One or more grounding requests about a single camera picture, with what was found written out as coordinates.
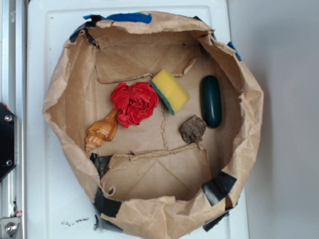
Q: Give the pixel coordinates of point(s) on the blue tape strip top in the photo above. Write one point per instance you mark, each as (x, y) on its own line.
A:
(132, 17)

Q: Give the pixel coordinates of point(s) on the black tape strip right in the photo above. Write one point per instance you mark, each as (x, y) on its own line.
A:
(218, 187)

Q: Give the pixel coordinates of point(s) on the orange spiral seashell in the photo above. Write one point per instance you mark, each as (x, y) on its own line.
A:
(101, 131)

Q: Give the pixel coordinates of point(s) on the brown rough rock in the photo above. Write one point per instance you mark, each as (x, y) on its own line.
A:
(193, 129)

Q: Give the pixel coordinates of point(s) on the metal corner bracket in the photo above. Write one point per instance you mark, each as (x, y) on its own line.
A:
(9, 227)

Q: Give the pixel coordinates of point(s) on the dark green oblong capsule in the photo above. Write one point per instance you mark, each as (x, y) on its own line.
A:
(211, 101)

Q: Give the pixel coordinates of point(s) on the yellow and green sponge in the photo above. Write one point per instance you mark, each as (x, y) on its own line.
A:
(170, 90)

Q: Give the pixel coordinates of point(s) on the aluminium frame rail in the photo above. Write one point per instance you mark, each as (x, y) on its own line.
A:
(13, 24)

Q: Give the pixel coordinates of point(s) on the black tape strip bottom left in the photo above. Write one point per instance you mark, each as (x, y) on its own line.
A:
(106, 206)

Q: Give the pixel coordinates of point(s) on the crumpled red plastic wrap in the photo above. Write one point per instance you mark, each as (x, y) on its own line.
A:
(134, 103)

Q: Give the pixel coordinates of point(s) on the blue tape strip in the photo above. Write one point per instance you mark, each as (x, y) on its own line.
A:
(132, 17)
(231, 45)

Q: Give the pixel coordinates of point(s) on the black tape strip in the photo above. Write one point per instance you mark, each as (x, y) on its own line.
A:
(106, 206)
(218, 187)

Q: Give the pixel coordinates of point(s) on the brown paper bag tray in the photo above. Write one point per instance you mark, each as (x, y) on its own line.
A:
(149, 167)

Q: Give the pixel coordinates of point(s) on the blue tape strip right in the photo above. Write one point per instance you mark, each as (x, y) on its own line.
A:
(231, 45)

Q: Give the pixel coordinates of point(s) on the black mounting plate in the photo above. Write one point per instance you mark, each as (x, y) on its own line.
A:
(8, 141)

